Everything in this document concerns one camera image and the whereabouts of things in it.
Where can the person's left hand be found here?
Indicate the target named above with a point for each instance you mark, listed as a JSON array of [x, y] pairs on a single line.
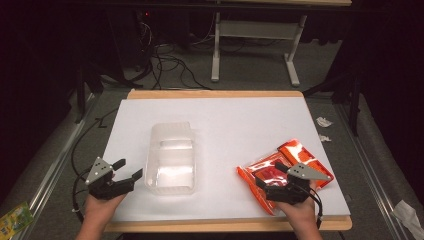
[[101, 208]]

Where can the small white paper scrap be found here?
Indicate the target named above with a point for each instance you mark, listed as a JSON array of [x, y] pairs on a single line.
[[324, 137]]

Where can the crumpled white paper scrap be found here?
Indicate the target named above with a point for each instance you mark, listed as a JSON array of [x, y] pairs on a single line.
[[323, 122]]

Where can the person's right hand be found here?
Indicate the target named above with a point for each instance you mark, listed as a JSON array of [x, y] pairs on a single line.
[[298, 213]]

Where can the wooden table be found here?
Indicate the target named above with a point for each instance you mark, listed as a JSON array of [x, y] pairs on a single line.
[[213, 94]]

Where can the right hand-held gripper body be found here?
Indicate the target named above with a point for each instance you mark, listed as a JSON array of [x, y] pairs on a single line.
[[296, 181]]

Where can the green yellow packet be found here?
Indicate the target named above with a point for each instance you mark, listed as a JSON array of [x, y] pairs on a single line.
[[13, 221]]

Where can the white table sheet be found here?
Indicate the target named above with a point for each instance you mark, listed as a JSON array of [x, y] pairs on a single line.
[[226, 133]]

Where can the black metal stand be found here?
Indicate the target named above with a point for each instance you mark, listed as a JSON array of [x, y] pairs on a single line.
[[350, 90], [85, 86]]

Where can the orange snack packet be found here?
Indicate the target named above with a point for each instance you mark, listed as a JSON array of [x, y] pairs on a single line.
[[306, 156], [263, 170]]

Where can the white crumpled paper sheet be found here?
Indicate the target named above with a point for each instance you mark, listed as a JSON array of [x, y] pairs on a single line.
[[408, 215]]

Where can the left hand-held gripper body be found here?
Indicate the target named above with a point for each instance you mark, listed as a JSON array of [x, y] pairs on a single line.
[[100, 173]]

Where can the white desk frame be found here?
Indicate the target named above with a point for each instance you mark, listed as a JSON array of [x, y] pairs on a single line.
[[256, 30]]

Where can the metal floor rail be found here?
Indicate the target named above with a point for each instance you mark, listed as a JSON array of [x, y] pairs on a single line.
[[56, 160], [370, 166]]

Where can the clear plastic container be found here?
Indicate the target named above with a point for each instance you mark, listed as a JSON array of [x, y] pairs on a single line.
[[170, 160]]

